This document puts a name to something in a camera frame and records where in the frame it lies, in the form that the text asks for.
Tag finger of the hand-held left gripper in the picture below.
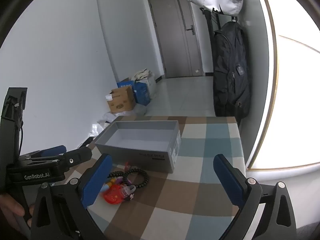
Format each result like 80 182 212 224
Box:
56 146 93 174
20 145 67 161

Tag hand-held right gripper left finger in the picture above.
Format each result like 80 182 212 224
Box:
30 153 113 240

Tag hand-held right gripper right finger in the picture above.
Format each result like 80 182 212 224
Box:
213 154 298 240

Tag red star badge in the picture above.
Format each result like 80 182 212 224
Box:
103 184 125 205

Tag pink clear charm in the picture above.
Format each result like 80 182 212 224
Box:
121 184 137 202

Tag large black bead bracelet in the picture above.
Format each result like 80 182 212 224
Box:
122 166 150 189

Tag grey cardboard box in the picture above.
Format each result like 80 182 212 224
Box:
94 120 181 174

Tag person's left hand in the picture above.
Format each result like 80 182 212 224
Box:
0 194 26 219

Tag crumpled plastic bags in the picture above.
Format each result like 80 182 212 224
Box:
90 112 118 137

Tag brown cardboard box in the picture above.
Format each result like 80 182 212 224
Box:
105 85 137 114

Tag clear plastic bag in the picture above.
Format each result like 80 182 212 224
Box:
133 103 148 117

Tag blue cardboard box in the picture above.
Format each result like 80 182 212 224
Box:
117 78 153 106

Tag white bag with cloth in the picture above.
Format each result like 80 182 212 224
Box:
131 68 157 98

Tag black backpack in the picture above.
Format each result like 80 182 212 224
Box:
212 21 251 128

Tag gold framed mirror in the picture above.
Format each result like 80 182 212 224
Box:
246 0 320 172

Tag grey door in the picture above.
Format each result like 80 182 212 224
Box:
147 0 205 79

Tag black coat rack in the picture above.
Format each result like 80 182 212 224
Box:
199 7 238 32

